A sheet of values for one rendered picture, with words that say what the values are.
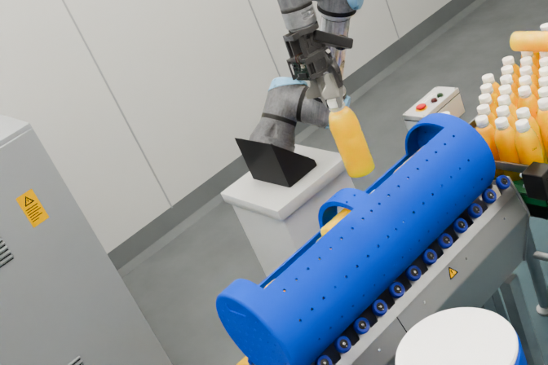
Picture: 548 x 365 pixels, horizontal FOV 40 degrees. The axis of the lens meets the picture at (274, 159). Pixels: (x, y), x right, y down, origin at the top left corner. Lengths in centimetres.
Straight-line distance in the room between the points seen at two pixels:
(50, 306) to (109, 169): 156
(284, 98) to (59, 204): 123
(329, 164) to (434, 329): 78
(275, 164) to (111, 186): 249
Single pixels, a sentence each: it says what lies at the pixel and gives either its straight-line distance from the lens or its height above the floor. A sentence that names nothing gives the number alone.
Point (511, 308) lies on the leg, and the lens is 266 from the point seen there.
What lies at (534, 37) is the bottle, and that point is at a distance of 280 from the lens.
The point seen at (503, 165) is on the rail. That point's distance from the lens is 250.
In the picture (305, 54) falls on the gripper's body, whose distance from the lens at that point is 177.
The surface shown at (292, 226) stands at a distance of 238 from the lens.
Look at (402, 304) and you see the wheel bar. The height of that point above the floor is 92.
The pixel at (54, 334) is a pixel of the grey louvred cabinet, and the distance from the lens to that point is 342.
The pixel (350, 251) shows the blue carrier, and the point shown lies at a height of 118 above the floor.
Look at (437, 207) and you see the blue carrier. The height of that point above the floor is 111.
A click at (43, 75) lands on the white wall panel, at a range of 453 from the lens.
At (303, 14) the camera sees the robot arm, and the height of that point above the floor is 178.
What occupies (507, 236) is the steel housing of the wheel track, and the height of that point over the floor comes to 83.
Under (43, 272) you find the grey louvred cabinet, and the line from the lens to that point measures 332.
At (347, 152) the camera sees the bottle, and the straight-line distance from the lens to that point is 187.
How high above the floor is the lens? 227
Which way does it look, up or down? 25 degrees down
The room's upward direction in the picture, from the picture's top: 24 degrees counter-clockwise
